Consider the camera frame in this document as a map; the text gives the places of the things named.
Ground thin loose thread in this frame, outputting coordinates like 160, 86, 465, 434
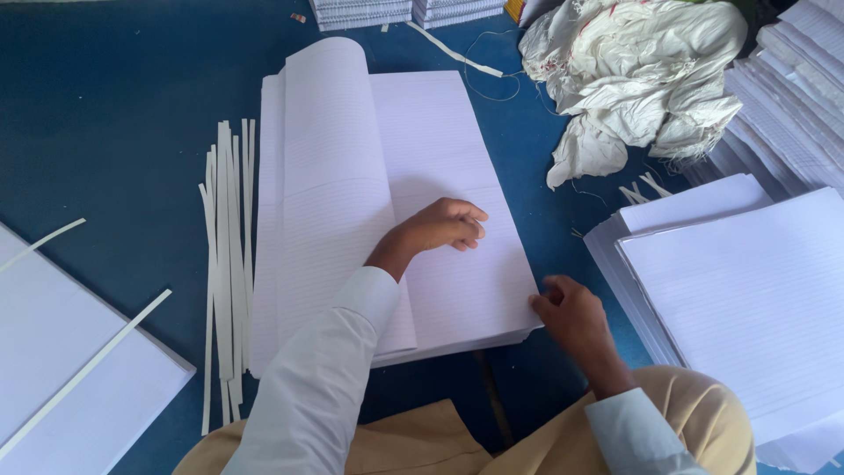
462, 28, 528, 104

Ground small paper offcuts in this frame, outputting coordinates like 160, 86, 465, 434
618, 171, 674, 206

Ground bent white paper strip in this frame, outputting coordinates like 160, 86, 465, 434
404, 20, 505, 79

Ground large lined paper stack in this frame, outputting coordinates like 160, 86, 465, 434
249, 36, 544, 380

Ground person's right hand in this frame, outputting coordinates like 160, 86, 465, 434
529, 275, 619, 372

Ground lined paper sheet stack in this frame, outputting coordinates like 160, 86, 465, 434
615, 186, 844, 475

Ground bound notebook stack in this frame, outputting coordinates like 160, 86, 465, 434
309, 0, 414, 33
411, 0, 509, 30

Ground plain white paper stack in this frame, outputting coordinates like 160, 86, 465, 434
0, 221, 196, 475

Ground grey-edged paper stack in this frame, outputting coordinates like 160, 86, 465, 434
583, 173, 774, 368

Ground person's tan trousers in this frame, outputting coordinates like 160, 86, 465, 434
173, 365, 758, 475

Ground heap of stacked lined sheets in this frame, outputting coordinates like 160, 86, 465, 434
682, 0, 844, 202

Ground person's left hand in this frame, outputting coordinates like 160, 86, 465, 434
397, 197, 489, 263

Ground bundle of long paper strips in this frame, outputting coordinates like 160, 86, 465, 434
198, 118, 257, 436

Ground long white paper strip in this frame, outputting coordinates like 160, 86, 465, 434
0, 288, 173, 462

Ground crumpled white woven sack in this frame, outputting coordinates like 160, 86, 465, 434
518, 0, 749, 191

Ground short white paper strip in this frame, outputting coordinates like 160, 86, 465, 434
0, 218, 87, 274

